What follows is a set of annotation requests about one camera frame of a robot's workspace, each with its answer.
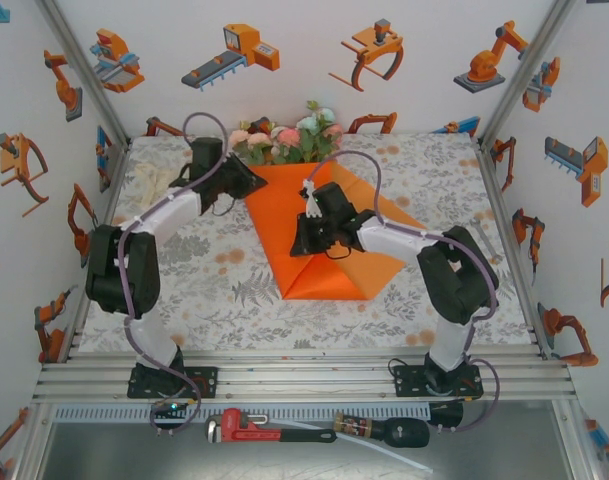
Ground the orange wrapping paper sheet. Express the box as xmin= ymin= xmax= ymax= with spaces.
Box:
xmin=243 ymin=159 xmax=428 ymax=302

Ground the fake flower bouquet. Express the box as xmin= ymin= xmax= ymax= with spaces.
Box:
xmin=227 ymin=99 xmax=345 ymax=167

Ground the cream printed ribbon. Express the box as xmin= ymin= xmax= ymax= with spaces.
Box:
xmin=128 ymin=160 xmax=173 ymax=211

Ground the floral print tablecloth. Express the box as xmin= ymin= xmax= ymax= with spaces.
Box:
xmin=78 ymin=133 xmax=540 ymax=351

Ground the silver open-end wrench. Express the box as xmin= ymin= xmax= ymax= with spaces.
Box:
xmin=467 ymin=217 xmax=503 ymax=265

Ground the red pipe wrench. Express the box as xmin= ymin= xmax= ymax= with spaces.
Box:
xmin=204 ymin=408 xmax=338 ymax=445

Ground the small circuit board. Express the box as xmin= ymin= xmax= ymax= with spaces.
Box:
xmin=151 ymin=399 xmax=190 ymax=419

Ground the black tool with brass tip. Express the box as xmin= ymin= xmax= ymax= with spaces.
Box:
xmin=333 ymin=410 xmax=431 ymax=450

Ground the thin white tube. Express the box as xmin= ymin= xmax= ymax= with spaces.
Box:
xmin=256 ymin=418 xmax=434 ymax=474

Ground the grey metal panel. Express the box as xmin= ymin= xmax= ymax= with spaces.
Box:
xmin=13 ymin=402 xmax=600 ymax=480

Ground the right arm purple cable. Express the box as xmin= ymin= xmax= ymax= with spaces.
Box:
xmin=306 ymin=149 xmax=501 ymax=434

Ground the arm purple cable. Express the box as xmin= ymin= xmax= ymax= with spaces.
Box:
xmin=306 ymin=149 xmax=501 ymax=434
xmin=116 ymin=112 xmax=233 ymax=436

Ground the aluminium rail platform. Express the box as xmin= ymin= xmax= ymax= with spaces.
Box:
xmin=31 ymin=349 xmax=578 ymax=405

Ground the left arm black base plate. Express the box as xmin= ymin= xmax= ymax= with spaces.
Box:
xmin=127 ymin=366 xmax=219 ymax=400

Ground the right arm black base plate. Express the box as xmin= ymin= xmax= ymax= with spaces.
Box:
xmin=393 ymin=363 xmax=484 ymax=400

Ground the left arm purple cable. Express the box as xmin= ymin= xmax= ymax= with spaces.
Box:
xmin=116 ymin=112 xmax=233 ymax=436

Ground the perforated grey cable duct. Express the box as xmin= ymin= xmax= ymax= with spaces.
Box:
xmin=51 ymin=403 xmax=430 ymax=422

